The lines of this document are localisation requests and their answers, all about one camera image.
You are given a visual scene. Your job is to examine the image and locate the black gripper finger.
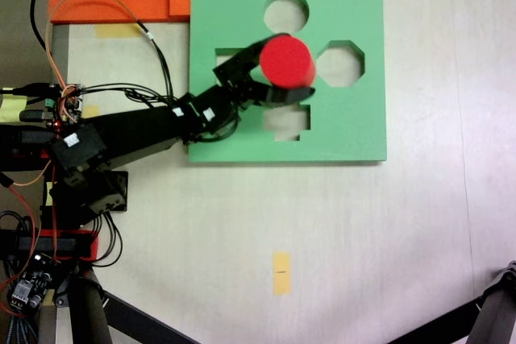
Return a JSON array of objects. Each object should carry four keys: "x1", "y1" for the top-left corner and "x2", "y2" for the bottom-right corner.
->
[
  {"x1": 246, "y1": 79, "x2": 317, "y2": 110},
  {"x1": 223, "y1": 32, "x2": 293, "y2": 78}
]

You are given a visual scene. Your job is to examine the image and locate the red cylinder block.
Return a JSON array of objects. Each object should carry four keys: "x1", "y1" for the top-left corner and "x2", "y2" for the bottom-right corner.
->
[{"x1": 259, "y1": 35, "x2": 318, "y2": 89}]

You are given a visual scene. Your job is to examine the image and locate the green shape sorting board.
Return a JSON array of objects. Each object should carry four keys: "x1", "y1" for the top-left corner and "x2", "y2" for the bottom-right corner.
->
[{"x1": 187, "y1": 0, "x2": 389, "y2": 166}]

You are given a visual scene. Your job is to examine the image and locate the wide yellow tape piece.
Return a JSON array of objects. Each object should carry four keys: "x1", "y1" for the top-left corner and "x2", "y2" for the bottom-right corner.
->
[{"x1": 95, "y1": 23, "x2": 142, "y2": 39}]

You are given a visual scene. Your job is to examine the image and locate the long yellow tape strip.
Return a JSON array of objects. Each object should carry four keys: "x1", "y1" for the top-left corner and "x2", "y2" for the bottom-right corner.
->
[{"x1": 273, "y1": 251, "x2": 292, "y2": 297}]

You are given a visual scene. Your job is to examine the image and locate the red printed base clamp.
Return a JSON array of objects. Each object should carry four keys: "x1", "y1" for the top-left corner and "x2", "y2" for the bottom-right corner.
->
[{"x1": 36, "y1": 228, "x2": 100, "y2": 263}]

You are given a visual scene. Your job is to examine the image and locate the yellow sticky note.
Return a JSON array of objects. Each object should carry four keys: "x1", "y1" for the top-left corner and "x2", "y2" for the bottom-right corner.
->
[{"x1": 0, "y1": 93, "x2": 27, "y2": 122}]

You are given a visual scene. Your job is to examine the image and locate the black tripod brace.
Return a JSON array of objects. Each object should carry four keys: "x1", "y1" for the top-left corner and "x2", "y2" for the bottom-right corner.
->
[
  {"x1": 385, "y1": 298, "x2": 485, "y2": 344},
  {"x1": 101, "y1": 290, "x2": 203, "y2": 344}
]

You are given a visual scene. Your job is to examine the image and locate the black power converter board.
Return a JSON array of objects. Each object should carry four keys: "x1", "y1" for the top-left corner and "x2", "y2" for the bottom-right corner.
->
[{"x1": 6, "y1": 253, "x2": 54, "y2": 316}]

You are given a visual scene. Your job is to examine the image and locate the thick grey tripod leg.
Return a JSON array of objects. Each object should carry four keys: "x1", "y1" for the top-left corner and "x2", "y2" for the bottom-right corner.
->
[{"x1": 467, "y1": 259, "x2": 516, "y2": 344}]

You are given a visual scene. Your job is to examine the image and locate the black servo wire bundle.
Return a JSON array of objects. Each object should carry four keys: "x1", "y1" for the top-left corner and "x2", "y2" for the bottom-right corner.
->
[{"x1": 82, "y1": 20, "x2": 181, "y2": 110}]

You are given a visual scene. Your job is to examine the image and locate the small circuit board with wires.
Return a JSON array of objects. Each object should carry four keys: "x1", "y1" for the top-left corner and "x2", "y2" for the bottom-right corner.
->
[{"x1": 47, "y1": 83, "x2": 85, "y2": 124}]

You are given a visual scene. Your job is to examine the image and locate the black base wire loops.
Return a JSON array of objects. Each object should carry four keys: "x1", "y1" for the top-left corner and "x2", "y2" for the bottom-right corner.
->
[{"x1": 91, "y1": 211, "x2": 124, "y2": 269}]

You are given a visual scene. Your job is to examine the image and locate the thin orange cable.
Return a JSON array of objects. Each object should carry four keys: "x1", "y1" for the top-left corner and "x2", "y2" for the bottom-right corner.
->
[{"x1": 44, "y1": 0, "x2": 153, "y2": 127}]

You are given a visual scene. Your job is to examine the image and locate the black USB cable plug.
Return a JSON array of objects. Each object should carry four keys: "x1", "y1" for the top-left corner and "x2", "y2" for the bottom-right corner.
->
[{"x1": 0, "y1": 82, "x2": 56, "y2": 97}]

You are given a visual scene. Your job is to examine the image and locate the thick black cable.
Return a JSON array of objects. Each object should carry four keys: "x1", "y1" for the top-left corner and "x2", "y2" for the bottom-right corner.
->
[{"x1": 29, "y1": 0, "x2": 50, "y2": 53}]

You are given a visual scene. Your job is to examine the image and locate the thin red wire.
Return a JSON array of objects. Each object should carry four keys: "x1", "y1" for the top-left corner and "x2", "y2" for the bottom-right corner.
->
[{"x1": 0, "y1": 184, "x2": 42, "y2": 317}]

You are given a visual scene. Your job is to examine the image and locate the braided grey cable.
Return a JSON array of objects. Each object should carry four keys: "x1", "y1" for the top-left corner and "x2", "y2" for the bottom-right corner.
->
[{"x1": 0, "y1": 311, "x2": 42, "y2": 344}]

